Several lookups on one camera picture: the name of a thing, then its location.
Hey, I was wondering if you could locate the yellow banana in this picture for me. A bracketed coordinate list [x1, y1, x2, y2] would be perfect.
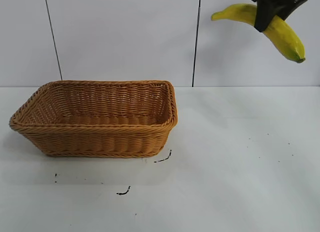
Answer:
[211, 3, 306, 64]

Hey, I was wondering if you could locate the brown woven wicker basket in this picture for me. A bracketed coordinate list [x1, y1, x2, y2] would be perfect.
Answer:
[9, 79, 179, 159]

